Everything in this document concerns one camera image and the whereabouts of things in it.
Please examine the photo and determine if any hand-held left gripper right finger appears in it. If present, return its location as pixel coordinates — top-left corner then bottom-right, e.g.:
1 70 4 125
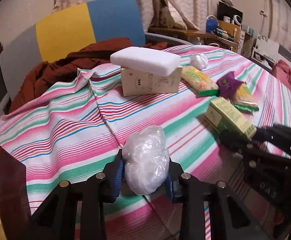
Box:
163 156 271 240

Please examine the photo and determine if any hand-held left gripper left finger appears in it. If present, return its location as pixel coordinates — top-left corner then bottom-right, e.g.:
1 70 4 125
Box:
30 150 124 240

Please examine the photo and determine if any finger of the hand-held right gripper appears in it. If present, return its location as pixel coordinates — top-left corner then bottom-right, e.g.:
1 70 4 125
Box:
254 124 291 155
219 130 251 153

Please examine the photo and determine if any green yellow carton box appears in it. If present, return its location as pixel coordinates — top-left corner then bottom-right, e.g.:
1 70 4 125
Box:
204 97 257 139

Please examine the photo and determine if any clear plastic wrap ball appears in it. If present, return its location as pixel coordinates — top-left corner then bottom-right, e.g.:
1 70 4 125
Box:
190 53 209 70
122 125 170 195

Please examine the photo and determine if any green-edged rice snack packet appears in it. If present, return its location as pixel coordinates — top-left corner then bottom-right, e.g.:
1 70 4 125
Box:
232 82 259 113
180 66 220 97

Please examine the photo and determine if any purple snack packet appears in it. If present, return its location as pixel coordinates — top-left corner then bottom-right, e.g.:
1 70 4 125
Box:
216 71 244 98

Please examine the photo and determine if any beige printed carton box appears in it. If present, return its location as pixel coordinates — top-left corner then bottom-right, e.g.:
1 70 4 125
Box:
120 65 183 97

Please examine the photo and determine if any gold tin box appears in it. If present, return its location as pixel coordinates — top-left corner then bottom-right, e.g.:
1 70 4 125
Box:
0 146 32 240

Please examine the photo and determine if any white sponge block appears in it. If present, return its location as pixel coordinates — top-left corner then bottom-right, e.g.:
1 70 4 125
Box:
110 46 181 77

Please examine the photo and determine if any red pink cushion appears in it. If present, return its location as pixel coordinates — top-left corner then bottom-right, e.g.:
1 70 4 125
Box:
272 60 291 100

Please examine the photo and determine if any pink green striped tablecloth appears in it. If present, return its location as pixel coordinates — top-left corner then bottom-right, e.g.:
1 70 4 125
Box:
0 44 291 240

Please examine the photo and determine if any white storage box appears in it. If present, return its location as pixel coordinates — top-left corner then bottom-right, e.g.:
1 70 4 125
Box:
250 34 281 65

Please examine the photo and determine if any wooden desk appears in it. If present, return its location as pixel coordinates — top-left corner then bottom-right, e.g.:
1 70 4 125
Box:
217 20 242 54

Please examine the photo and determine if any dark red jacket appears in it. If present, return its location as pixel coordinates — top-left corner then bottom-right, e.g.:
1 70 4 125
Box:
9 37 168 113

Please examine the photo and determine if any wooden side table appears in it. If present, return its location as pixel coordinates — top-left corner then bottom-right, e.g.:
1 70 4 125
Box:
148 27 217 40

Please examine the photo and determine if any black shelf unit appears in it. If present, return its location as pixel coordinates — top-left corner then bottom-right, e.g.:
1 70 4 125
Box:
217 1 243 25

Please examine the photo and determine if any printed cardboard carton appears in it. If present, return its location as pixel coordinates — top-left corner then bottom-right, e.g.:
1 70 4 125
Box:
159 6 176 28

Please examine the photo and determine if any grey yellow blue chair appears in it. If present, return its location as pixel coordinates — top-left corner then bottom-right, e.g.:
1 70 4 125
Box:
0 0 193 115

